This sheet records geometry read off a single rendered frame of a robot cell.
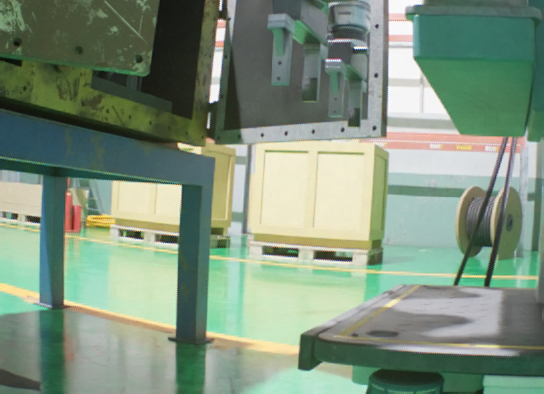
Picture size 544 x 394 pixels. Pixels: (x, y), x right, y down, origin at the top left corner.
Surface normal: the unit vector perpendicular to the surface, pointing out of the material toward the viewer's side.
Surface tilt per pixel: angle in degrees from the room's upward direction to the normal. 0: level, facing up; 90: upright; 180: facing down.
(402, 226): 90
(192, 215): 90
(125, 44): 90
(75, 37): 90
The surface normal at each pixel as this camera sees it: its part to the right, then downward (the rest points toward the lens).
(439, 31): -0.36, -0.09
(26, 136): 0.93, 0.04
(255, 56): -0.72, -0.10
